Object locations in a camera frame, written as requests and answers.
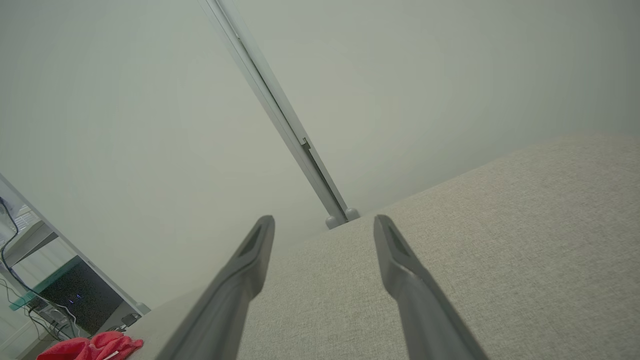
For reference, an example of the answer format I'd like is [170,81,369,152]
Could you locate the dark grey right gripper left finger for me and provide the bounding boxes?
[156,215,276,360]

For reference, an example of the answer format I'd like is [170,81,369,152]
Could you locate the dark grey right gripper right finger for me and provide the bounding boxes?
[374,215,488,360]

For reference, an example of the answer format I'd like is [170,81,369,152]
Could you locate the red shorts with white stripes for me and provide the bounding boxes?
[89,330,144,360]

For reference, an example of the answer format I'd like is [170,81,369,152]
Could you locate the grey double-foot partition post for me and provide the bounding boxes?
[199,0,361,230]

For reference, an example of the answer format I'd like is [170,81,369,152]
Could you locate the black cable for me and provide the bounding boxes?
[0,197,81,342]

